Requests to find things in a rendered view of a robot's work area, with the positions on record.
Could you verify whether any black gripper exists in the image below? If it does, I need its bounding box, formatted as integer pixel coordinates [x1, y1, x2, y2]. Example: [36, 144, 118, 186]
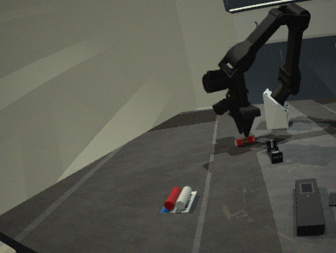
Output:
[227, 87, 261, 137]

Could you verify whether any red and green battery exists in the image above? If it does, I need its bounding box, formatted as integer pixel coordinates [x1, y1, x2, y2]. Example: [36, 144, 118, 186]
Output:
[235, 135, 255, 146]

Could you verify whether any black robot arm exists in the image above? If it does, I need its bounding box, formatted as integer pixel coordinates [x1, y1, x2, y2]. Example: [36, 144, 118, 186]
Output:
[202, 3, 311, 115]

